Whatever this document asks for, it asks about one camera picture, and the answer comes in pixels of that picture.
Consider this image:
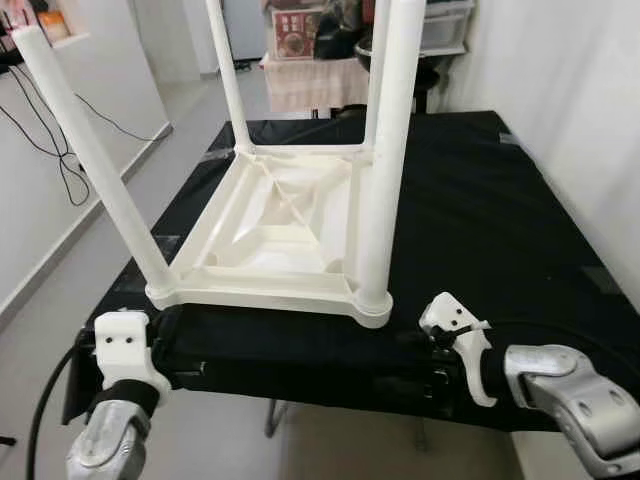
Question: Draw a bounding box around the white plastic children tabletop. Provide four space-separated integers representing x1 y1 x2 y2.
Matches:
145 143 397 330

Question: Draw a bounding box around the clear plastic tape strip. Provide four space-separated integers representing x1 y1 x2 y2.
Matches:
199 149 242 164

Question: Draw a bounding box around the pink cloth covered table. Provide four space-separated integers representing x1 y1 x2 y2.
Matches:
261 54 372 114

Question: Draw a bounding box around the white small fridge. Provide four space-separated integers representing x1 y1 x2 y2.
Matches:
224 0 267 62

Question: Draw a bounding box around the red printed box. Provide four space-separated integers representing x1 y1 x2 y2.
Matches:
269 7 324 62

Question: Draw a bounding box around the clear plastic storage box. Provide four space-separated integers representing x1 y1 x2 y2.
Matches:
420 0 474 55

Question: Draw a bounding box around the black bag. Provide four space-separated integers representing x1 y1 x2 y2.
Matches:
320 0 377 60

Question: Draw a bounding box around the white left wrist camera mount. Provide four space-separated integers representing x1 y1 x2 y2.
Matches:
92 309 174 398

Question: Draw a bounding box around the grey metal folding table frame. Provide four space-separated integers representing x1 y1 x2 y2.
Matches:
263 400 288 438

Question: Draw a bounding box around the black wall cable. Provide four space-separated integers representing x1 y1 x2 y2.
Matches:
0 68 168 208

